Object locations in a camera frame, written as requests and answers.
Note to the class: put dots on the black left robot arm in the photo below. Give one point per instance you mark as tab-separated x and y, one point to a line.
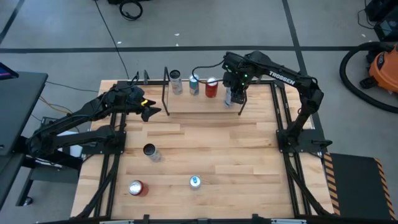
62	140

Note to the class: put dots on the white Celsius Arctic Vibe can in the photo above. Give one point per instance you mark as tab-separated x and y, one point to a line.
228	99

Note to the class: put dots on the red Coca-Cola can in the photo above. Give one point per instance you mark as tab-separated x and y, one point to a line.
211	90
136	187

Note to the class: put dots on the black frame wooden shelf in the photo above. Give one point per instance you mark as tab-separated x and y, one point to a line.
199	104

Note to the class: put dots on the silver blue Red Bull can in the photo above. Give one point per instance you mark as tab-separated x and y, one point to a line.
195	182
194	87

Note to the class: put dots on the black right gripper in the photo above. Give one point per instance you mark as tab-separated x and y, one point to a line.
237	80

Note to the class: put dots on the black desk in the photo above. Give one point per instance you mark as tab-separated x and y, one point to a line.
18	109

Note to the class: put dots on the dark screen device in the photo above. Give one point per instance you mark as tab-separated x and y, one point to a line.
6	72

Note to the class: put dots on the black hazard-striped floor mat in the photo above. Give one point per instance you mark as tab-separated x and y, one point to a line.
354	186

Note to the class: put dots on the white Celsius Peach Vibe can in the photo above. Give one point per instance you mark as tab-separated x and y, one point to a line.
154	155
176	85

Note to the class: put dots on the black equipment cases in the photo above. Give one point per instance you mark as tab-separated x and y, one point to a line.
387	28

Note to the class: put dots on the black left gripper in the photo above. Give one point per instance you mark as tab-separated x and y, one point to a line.
124	99

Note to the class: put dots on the white box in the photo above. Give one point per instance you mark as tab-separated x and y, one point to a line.
74	151

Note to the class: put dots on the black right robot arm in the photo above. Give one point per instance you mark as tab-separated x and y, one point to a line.
289	81

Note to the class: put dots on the orange shop vacuum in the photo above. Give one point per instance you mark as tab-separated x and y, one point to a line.
385	71
341	73

